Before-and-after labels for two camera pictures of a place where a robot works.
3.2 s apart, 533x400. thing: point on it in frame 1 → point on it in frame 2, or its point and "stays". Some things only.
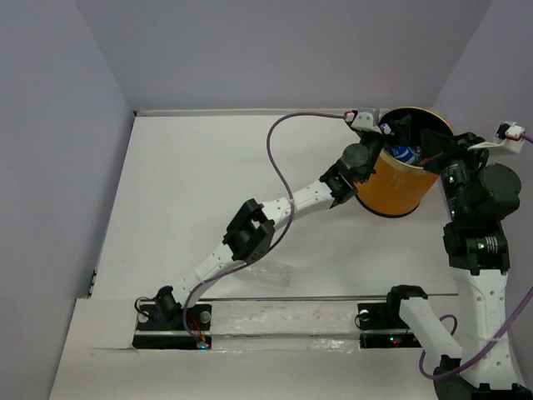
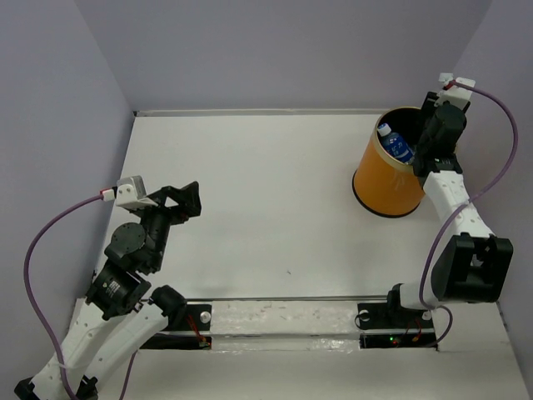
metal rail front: (341, 297) stays
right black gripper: (450, 146) → (429, 107)
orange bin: (396, 188) stays
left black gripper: (400, 129) → (191, 204)
